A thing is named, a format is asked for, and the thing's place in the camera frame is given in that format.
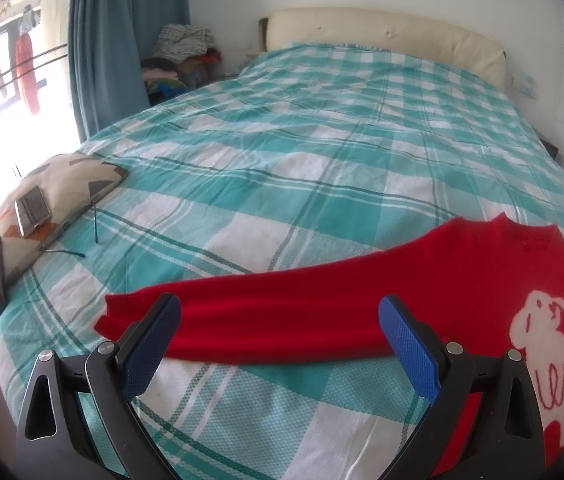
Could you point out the cream padded headboard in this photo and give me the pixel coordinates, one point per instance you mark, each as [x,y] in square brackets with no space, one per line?
[386,40]

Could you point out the wall socket panel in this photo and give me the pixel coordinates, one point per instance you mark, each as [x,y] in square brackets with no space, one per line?
[524,82]

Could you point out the patterned cream pillow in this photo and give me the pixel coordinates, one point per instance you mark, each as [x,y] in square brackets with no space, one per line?
[47,210]

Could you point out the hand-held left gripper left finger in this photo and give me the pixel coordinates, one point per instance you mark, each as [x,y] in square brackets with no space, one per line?
[149,347]

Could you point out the dark bedside table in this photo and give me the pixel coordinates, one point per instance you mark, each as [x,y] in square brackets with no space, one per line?
[549,144]

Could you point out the teal plaid bed sheet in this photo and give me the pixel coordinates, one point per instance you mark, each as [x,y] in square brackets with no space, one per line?
[282,175]

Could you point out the silver smartphone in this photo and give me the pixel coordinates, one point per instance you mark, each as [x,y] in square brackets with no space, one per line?
[33,209]

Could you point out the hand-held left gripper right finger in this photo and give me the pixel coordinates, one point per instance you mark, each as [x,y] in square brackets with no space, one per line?
[411,347]

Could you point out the blue curtain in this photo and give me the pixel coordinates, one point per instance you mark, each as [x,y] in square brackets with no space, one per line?
[112,45]

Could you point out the red sweater with white rabbit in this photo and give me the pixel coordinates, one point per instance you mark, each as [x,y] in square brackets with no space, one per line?
[341,305]

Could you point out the pile of clothes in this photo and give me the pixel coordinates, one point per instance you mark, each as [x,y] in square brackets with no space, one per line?
[177,62]

